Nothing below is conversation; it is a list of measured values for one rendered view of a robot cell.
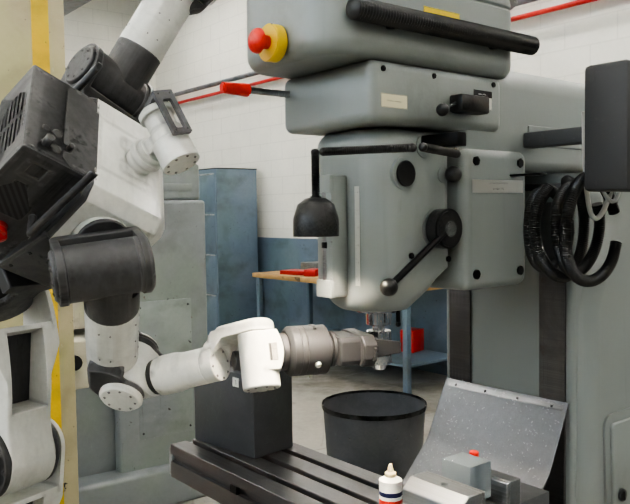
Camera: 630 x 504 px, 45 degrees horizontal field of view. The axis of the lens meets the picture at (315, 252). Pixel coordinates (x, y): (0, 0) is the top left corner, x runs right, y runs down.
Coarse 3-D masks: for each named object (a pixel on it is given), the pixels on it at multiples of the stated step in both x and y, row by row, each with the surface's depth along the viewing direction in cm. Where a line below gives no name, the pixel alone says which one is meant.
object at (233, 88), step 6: (222, 84) 127; (228, 84) 127; (234, 84) 128; (240, 84) 129; (246, 84) 130; (222, 90) 127; (228, 90) 127; (234, 90) 128; (240, 90) 129; (246, 90) 129; (252, 90) 131; (258, 90) 131; (264, 90) 132; (270, 90) 133; (276, 90) 134; (246, 96) 130; (276, 96) 135; (282, 96) 135; (288, 96) 136
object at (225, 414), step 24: (216, 384) 176; (240, 384) 170; (288, 384) 174; (216, 408) 176; (240, 408) 170; (264, 408) 169; (288, 408) 175; (216, 432) 177; (240, 432) 170; (264, 432) 169; (288, 432) 175
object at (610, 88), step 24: (600, 72) 124; (624, 72) 121; (600, 96) 124; (624, 96) 121; (600, 120) 124; (624, 120) 121; (600, 144) 124; (624, 144) 121; (600, 168) 124; (624, 168) 121
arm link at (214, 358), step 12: (228, 324) 131; (240, 324) 130; (252, 324) 129; (264, 324) 129; (216, 336) 131; (228, 336) 131; (204, 348) 132; (216, 348) 131; (228, 348) 135; (204, 360) 131; (216, 360) 133; (228, 360) 136; (204, 372) 131; (216, 372) 132; (228, 372) 135
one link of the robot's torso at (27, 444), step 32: (32, 320) 155; (0, 352) 141; (32, 352) 152; (0, 384) 143; (32, 384) 152; (0, 416) 143; (32, 416) 147; (0, 448) 141; (32, 448) 146; (0, 480) 142; (32, 480) 148
